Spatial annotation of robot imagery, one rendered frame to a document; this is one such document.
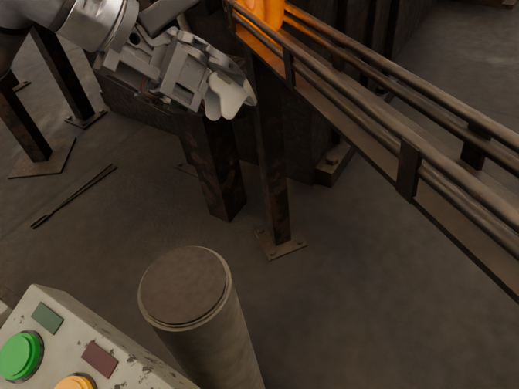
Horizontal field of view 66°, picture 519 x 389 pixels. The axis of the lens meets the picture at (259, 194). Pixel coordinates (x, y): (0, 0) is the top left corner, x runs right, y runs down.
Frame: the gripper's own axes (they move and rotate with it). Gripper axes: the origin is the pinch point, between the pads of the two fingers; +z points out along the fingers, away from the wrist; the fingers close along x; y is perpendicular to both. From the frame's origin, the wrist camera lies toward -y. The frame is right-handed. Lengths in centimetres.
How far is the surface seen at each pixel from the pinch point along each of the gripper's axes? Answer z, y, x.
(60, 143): 9, 5, -126
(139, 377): -11.4, 33.2, 14.8
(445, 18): 129, -113, -52
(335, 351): 53, 37, -10
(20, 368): -17.8, 36.6, 6.0
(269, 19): 0.9, -13.4, -2.9
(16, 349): -18.2, 35.5, 4.5
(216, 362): 8.1, 36.7, 1.5
